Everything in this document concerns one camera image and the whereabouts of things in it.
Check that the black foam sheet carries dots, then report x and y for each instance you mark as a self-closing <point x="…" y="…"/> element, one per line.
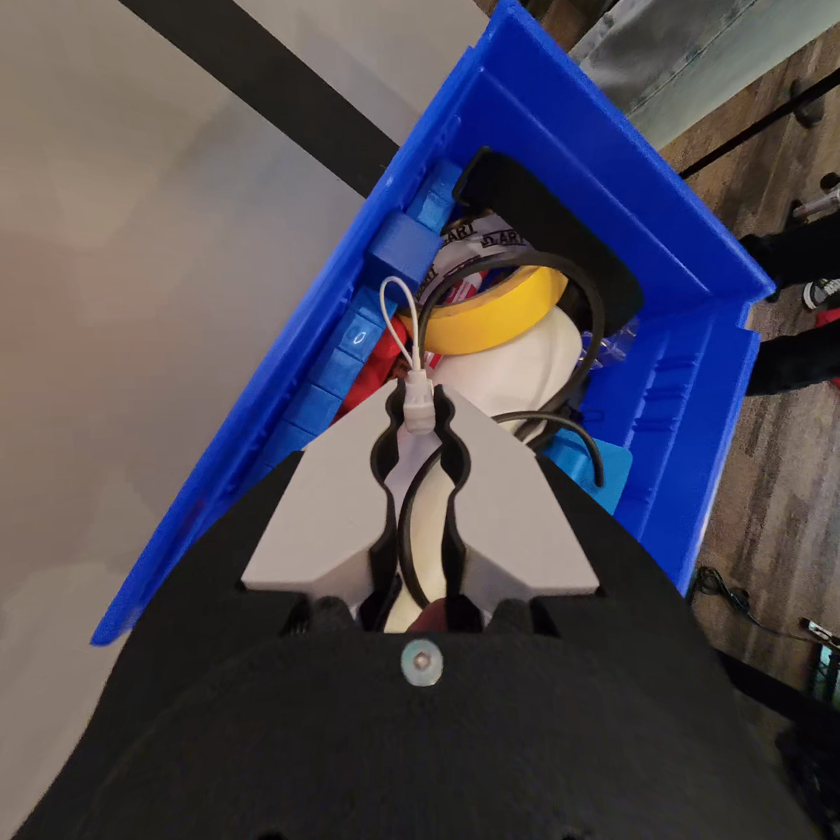
<point x="578" y="217"/>

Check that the blue plastic bin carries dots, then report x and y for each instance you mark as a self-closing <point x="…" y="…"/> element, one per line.
<point x="315" y="328"/>

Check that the white tube with yellow band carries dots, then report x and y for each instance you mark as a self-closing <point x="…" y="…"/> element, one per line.
<point x="525" y="355"/>

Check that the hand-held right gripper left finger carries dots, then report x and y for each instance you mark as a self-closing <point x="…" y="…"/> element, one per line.
<point x="322" y="525"/>

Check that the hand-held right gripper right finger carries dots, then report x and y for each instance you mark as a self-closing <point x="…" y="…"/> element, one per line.
<point x="525" y="525"/>

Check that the clear acrylic cube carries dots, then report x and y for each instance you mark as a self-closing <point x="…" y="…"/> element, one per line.
<point x="610" y="352"/>

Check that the small blue block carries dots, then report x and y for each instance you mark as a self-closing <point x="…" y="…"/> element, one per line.
<point x="404" y="246"/>

